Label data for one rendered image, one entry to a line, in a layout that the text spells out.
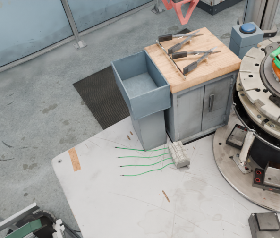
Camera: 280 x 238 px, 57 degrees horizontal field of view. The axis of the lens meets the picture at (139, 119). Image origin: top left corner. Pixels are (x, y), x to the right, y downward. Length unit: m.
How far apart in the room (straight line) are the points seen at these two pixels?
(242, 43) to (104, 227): 0.68
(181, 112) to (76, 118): 1.47
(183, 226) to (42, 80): 2.13
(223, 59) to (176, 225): 0.46
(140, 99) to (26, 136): 1.65
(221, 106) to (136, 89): 0.27
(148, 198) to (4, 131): 1.74
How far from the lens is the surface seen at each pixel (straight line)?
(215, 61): 0.71
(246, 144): 0.73
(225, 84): 0.76
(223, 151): 0.84
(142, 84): 0.78
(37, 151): 2.07
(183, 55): 0.70
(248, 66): 0.66
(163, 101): 0.68
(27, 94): 2.57
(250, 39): 0.88
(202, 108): 0.78
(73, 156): 0.93
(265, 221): 0.74
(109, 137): 0.93
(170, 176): 0.82
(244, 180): 0.81
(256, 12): 1.07
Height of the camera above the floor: 1.51
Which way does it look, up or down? 50 degrees down
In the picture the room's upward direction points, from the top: 12 degrees counter-clockwise
